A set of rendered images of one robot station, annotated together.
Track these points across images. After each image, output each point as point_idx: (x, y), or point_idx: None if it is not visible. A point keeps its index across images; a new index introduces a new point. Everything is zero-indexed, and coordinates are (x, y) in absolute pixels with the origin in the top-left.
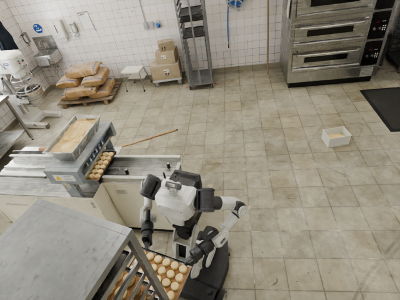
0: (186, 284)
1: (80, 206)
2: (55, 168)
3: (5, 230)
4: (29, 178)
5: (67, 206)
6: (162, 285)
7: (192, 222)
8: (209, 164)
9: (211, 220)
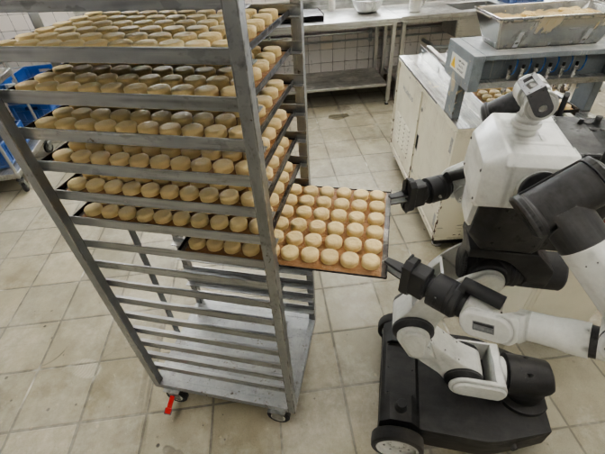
0: (401, 357)
1: (441, 137)
2: (465, 42)
3: (389, 134)
4: (443, 66)
5: (433, 127)
6: None
7: (489, 238)
8: None
9: (580, 391)
